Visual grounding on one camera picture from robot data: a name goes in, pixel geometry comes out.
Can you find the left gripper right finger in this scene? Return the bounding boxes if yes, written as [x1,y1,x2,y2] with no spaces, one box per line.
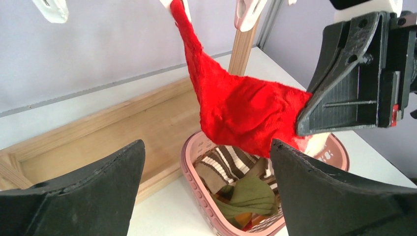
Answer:
[270,139,417,236]

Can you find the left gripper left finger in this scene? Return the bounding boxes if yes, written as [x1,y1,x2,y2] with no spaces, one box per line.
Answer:
[0,140,146,236]

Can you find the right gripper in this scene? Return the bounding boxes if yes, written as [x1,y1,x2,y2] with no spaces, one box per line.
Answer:
[297,11,417,136]

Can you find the olive orange striped sock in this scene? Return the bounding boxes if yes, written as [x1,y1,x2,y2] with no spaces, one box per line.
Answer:
[213,175,278,219]

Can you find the brown white striped sock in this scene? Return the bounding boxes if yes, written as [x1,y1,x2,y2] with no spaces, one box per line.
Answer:
[194,146,278,194]

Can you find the red sock with face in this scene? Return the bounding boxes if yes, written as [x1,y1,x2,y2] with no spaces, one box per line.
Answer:
[170,0,328,158]

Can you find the white plastic clip hanger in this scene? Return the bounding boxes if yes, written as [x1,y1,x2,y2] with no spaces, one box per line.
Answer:
[30,0,297,32]

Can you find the wooden hanger stand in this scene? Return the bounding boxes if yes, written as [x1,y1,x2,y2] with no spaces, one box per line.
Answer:
[0,13,261,204]

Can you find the pink laundry basket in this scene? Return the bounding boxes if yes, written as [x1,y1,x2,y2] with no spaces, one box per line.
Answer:
[180,131,350,236]

